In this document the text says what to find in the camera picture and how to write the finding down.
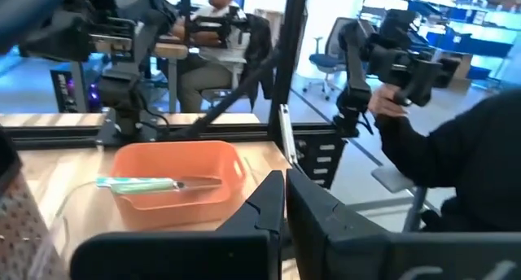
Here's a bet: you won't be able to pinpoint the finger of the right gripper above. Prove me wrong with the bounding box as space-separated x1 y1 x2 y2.
18 9 93 63

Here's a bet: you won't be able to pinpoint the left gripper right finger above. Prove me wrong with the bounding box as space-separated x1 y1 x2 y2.
286 168 392 280

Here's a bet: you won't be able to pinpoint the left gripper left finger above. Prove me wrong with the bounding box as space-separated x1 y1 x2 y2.
215 169 286 280

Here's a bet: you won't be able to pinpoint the metal tongs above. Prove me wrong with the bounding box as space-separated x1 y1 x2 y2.
108 181 223 195

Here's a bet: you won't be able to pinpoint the knife with teal handle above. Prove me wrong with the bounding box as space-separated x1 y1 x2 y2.
96 176 223 190

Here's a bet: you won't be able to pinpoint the black computer tower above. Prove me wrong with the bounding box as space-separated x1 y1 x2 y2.
50 68 103 114

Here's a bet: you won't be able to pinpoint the small wooden-top table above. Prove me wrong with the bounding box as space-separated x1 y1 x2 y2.
154 42 189 114

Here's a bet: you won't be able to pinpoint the black vented panel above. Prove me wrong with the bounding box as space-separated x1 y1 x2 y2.
296 132 347 190

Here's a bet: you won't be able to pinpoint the grey stool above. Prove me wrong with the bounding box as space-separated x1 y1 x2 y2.
370 165 428 232

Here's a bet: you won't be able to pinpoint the orange plastic bin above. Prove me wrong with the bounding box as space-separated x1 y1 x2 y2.
109 140 248 231

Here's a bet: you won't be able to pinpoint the person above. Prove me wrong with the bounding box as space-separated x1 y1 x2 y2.
170 0 261 114
368 84 521 232

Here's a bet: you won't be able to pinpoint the person's hand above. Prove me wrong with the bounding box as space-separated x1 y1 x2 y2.
368 84 410 118

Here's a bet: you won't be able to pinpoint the black jacket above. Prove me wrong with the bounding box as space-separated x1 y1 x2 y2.
243 13 274 110

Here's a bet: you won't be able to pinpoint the blue office chair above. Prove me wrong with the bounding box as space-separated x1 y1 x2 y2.
303 17 355 102

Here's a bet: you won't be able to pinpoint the blue workbench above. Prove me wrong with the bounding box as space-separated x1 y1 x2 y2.
406 0 521 81

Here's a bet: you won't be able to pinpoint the silver aluminium bracket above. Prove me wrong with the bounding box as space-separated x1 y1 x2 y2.
278 103 299 166

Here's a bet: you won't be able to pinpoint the black aluminium table frame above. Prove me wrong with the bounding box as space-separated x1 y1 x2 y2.
0 0 347 151

